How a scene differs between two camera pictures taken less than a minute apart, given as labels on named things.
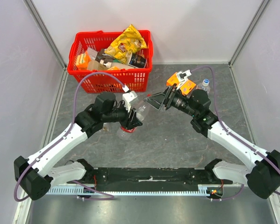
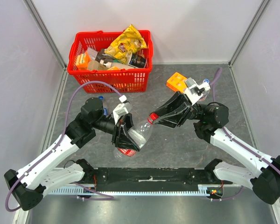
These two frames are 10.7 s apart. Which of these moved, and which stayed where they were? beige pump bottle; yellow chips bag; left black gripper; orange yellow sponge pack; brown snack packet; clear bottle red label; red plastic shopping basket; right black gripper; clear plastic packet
Moved: right black gripper; left black gripper; clear bottle red label
Stayed: orange yellow sponge pack; yellow chips bag; beige pump bottle; clear plastic packet; brown snack packet; red plastic shopping basket
